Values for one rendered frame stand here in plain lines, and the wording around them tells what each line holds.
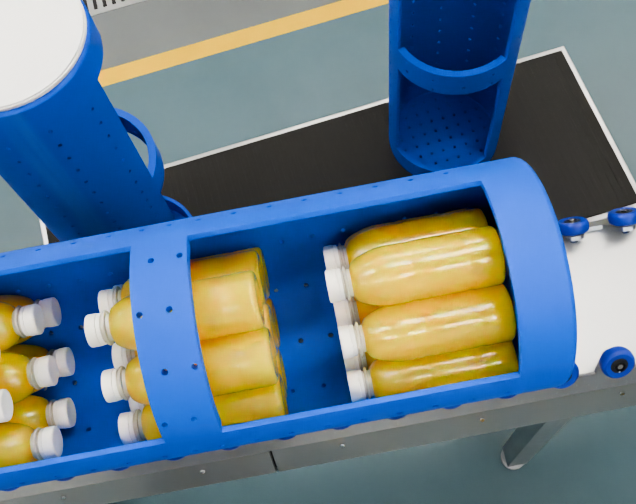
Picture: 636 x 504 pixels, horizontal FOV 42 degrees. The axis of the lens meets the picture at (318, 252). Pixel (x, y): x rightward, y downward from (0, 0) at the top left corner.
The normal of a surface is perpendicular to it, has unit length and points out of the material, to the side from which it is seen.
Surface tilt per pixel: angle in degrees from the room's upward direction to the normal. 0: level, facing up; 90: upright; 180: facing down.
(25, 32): 0
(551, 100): 0
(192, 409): 55
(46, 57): 0
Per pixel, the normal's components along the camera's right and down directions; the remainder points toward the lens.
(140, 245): -0.15, -0.80
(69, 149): 0.51, 0.77
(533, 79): -0.08, -0.40
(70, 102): 0.75, 0.58
